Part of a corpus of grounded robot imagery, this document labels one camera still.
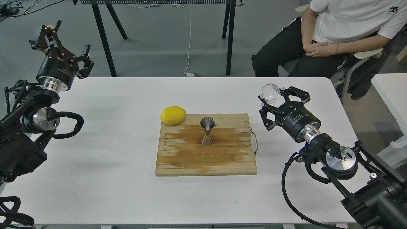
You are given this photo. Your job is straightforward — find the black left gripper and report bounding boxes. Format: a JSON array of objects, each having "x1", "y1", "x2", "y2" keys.
[{"x1": 29, "y1": 20, "x2": 94, "y2": 92}]

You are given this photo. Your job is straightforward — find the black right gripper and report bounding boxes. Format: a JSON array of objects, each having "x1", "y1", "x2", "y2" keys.
[{"x1": 258, "y1": 87, "x2": 321, "y2": 142}]

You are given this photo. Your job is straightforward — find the clear glass cup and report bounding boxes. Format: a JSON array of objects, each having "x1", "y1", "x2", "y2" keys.
[{"x1": 260, "y1": 84, "x2": 285, "y2": 107}]

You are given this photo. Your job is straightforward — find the steel jigger measuring cup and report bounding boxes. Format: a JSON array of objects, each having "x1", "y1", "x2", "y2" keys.
[{"x1": 200, "y1": 116, "x2": 216, "y2": 146}]

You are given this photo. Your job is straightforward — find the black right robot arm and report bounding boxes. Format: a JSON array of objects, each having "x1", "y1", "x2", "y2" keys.
[{"x1": 259, "y1": 84, "x2": 407, "y2": 229}]

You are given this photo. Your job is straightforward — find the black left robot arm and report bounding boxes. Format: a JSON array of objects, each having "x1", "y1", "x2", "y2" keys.
[{"x1": 0, "y1": 20, "x2": 94, "y2": 184}]

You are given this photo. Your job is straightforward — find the grey office chair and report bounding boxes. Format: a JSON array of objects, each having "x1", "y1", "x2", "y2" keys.
[{"x1": 281, "y1": 4, "x2": 407, "y2": 104}]

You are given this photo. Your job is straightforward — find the seated person white shirt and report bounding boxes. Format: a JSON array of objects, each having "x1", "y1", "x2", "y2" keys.
[{"x1": 251, "y1": 0, "x2": 407, "y2": 77}]

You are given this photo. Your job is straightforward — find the white side table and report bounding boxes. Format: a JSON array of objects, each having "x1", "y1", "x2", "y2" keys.
[{"x1": 371, "y1": 73, "x2": 407, "y2": 168}]

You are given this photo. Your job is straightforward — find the wooden cutting board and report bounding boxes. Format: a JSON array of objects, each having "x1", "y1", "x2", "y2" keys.
[{"x1": 155, "y1": 113, "x2": 257, "y2": 177}]

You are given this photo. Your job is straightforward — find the yellow lemon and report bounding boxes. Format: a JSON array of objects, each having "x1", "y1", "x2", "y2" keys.
[{"x1": 160, "y1": 106, "x2": 186, "y2": 126}]

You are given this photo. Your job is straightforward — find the black floor cables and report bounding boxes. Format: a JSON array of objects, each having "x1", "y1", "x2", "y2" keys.
[{"x1": 0, "y1": 0, "x2": 66, "y2": 23}]

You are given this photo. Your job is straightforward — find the white power cable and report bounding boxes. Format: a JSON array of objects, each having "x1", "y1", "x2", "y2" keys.
[{"x1": 183, "y1": 4, "x2": 196, "y2": 78}]

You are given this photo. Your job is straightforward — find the black metal frame table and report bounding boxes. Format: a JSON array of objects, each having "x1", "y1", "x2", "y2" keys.
[{"x1": 72, "y1": 0, "x2": 245, "y2": 77}]

